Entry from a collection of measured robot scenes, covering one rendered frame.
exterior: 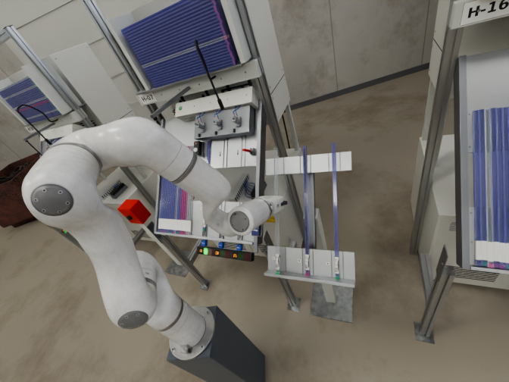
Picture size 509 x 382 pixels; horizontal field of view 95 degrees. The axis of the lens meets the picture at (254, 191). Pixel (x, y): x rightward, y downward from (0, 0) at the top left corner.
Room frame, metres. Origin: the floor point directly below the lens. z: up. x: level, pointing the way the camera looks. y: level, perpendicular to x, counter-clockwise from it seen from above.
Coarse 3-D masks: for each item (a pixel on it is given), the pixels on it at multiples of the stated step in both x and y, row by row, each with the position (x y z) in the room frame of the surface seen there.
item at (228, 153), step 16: (256, 112) 1.15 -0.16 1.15; (176, 128) 1.45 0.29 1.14; (192, 128) 1.37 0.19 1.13; (256, 128) 1.10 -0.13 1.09; (192, 144) 1.31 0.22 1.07; (224, 144) 1.17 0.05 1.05; (240, 144) 1.11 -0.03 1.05; (256, 144) 1.05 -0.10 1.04; (224, 160) 1.11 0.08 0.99; (240, 160) 1.05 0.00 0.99
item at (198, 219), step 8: (200, 208) 1.04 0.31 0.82; (224, 208) 0.94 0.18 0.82; (232, 208) 0.92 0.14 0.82; (192, 216) 1.04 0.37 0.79; (200, 216) 1.01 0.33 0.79; (192, 224) 1.01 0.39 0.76; (200, 224) 0.98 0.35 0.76; (192, 232) 0.98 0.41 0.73; (200, 232) 0.95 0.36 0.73; (208, 232) 0.92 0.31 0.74; (216, 232) 0.90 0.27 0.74; (248, 240) 0.77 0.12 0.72
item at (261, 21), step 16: (160, 0) 1.49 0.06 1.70; (176, 0) 1.44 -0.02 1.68; (256, 0) 1.38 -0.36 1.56; (144, 16) 1.57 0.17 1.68; (256, 16) 1.33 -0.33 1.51; (256, 32) 1.29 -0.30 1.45; (272, 32) 1.48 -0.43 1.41; (272, 48) 1.43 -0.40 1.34; (272, 64) 1.38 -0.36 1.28; (272, 80) 1.33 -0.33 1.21; (192, 96) 1.53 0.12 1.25; (272, 96) 1.28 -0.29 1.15; (288, 96) 1.49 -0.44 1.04; (288, 112) 1.50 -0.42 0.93; (288, 144) 1.62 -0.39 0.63
